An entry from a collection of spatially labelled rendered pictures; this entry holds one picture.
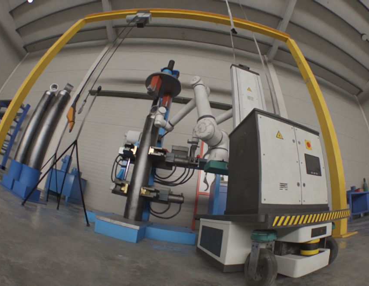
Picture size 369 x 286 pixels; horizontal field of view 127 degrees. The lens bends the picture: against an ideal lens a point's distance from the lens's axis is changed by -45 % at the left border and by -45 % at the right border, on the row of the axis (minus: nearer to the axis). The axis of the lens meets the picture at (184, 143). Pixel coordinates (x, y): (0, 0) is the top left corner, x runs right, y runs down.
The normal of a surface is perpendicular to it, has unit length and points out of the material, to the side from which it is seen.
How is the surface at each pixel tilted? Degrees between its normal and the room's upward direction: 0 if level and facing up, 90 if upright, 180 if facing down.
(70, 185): 90
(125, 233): 90
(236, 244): 90
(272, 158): 90
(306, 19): 173
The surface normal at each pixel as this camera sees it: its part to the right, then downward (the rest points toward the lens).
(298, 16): -0.12, 0.84
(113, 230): 0.05, -0.41
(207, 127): -0.52, -0.31
